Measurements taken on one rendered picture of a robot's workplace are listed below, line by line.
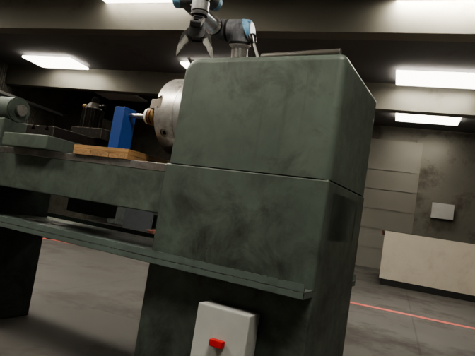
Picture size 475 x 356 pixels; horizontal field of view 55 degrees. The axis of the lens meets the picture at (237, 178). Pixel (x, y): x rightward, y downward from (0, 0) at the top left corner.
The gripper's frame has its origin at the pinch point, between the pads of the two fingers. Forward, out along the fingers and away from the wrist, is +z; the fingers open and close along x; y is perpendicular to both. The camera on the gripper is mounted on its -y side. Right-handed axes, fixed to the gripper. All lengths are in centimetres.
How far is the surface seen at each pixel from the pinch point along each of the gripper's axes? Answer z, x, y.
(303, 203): 53, -45, -55
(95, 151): 44, 34, -8
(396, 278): 179, -276, 505
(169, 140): 36.5, 4.1, -14.3
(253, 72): 12.4, -25.6, -40.3
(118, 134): 34.9, 30.2, 6.9
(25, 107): 24, 92, 47
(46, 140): 41, 58, -1
